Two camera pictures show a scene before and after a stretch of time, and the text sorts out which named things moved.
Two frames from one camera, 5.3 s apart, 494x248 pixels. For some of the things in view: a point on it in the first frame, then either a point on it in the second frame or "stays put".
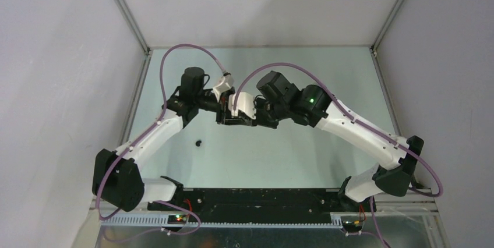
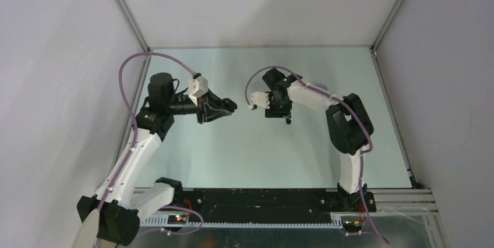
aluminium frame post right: x=393 y=13 stays put
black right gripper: x=258 y=102 -> x=274 y=112
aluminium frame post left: x=125 y=9 stays put
